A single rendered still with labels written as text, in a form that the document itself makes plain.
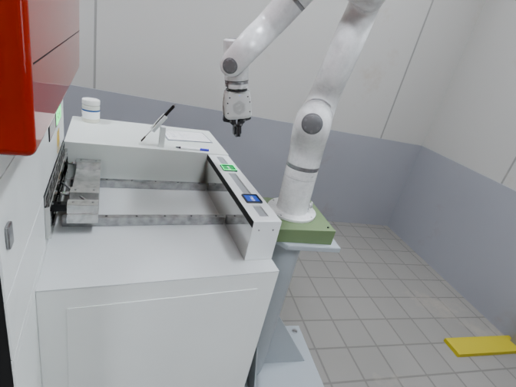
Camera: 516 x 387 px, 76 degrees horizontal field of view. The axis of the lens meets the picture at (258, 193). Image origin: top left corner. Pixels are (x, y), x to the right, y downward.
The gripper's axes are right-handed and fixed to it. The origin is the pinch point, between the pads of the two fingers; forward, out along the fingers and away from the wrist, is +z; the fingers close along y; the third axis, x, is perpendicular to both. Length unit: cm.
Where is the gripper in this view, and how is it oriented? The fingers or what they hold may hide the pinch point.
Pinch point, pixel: (236, 130)
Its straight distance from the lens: 126.6
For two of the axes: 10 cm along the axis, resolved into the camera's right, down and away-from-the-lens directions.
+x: -3.7, -4.5, 8.1
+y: 9.3, -1.6, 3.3
